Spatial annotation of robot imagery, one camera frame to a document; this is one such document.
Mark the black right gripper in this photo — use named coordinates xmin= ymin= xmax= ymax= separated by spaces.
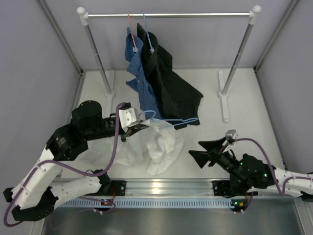
xmin=189 ymin=136 xmax=245 ymax=182

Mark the white shirt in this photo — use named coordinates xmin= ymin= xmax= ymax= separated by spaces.
xmin=79 ymin=119 xmax=185 ymax=176

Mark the light blue wire hanger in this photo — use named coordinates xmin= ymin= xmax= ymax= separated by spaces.
xmin=138 ymin=110 xmax=200 ymax=130

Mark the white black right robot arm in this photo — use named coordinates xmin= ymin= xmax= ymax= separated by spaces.
xmin=189 ymin=137 xmax=313 ymax=202

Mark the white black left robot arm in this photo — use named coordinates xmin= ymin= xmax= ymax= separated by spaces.
xmin=3 ymin=100 xmax=148 ymax=227

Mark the blue checkered shirt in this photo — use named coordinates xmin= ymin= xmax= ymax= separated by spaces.
xmin=125 ymin=27 xmax=162 ymax=119

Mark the dark striped shirt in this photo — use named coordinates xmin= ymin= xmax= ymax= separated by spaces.
xmin=137 ymin=24 xmax=203 ymax=120

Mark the light blue hanger under dark shirt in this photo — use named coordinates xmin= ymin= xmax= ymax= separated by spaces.
xmin=141 ymin=11 xmax=155 ymax=55

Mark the white clothes rack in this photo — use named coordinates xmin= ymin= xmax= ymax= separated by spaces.
xmin=77 ymin=5 xmax=262 ymax=123

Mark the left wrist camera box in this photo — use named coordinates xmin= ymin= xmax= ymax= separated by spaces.
xmin=118 ymin=103 xmax=141 ymax=132

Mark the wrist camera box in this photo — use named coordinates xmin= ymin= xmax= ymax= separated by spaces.
xmin=225 ymin=129 xmax=238 ymax=146
xmin=118 ymin=103 xmax=141 ymax=132

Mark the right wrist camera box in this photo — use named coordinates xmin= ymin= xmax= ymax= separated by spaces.
xmin=225 ymin=129 xmax=238 ymax=146

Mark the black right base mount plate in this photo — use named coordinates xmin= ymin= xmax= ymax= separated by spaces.
xmin=212 ymin=180 xmax=233 ymax=198

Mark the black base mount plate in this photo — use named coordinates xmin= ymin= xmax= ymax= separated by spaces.
xmin=212 ymin=180 xmax=233 ymax=198
xmin=108 ymin=180 xmax=126 ymax=196

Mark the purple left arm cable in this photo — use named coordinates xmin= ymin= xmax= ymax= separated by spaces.
xmin=4 ymin=102 xmax=125 ymax=227

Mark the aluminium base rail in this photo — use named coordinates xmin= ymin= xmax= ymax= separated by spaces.
xmin=52 ymin=178 xmax=306 ymax=196

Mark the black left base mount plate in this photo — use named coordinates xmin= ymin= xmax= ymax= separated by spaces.
xmin=108 ymin=180 xmax=126 ymax=196

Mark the grey aluminium frame profile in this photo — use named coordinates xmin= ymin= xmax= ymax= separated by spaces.
xmin=36 ymin=0 xmax=83 ymax=121

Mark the white slotted cable duct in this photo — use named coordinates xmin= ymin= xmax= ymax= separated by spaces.
xmin=61 ymin=198 xmax=245 ymax=209

